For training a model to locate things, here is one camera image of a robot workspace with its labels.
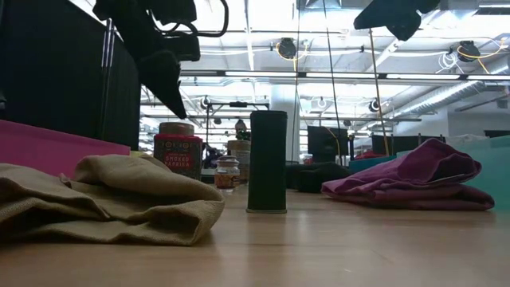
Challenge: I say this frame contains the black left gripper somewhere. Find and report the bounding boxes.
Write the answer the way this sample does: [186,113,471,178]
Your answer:
[92,0,202,120]

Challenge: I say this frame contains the red smoked paprika tin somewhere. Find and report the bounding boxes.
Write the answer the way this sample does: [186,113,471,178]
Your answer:
[153,133,203,181]

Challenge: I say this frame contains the small glass spice jar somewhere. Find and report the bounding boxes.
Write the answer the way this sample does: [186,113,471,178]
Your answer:
[214,155,241,191]

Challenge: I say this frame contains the tan cloth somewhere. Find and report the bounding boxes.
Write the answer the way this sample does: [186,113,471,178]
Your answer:
[0,153,226,247]

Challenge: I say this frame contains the black spice tin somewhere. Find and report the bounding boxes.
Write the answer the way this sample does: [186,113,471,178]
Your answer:
[245,110,288,214]

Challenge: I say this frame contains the person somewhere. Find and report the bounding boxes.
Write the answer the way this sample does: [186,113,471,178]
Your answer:
[234,118,250,141]

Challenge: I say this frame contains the black curtain partition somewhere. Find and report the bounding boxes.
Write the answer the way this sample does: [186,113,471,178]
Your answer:
[0,0,143,151]

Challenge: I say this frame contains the black background panels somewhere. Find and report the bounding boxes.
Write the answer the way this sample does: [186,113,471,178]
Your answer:
[371,134,446,156]

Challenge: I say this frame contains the long ceiling light bar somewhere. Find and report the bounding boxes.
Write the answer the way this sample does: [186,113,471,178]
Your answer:
[178,69,510,81]

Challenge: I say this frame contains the white pillar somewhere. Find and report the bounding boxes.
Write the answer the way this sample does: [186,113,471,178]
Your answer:
[269,84,300,163]

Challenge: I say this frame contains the red plastic tray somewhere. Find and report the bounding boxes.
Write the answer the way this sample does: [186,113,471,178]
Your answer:
[0,119,131,179]

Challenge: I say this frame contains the blue plastic tray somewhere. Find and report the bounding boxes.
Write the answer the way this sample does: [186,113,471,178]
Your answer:
[348,155,399,175]

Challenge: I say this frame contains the black monitor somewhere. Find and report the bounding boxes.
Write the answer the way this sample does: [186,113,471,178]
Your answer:
[307,125,351,163]

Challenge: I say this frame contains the purple cloth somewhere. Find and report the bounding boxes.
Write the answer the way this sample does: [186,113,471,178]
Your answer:
[320,138,496,211]

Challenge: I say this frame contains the teal plastic tray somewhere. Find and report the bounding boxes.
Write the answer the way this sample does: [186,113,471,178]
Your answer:
[396,135,510,212]

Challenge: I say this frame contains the black cloth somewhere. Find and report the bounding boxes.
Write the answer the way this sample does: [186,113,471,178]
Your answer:
[285,161,354,195]

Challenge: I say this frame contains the black ceiling cable reel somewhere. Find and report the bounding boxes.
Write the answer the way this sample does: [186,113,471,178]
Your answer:
[456,39,482,64]
[277,37,299,61]

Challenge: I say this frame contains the silver ventilation duct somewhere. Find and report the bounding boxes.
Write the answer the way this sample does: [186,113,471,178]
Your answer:
[392,79,510,117]

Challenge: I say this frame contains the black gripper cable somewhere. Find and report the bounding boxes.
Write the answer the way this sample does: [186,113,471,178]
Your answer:
[159,0,230,39]

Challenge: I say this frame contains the black hanging cable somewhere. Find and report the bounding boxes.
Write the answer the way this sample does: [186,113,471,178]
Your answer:
[321,0,343,164]

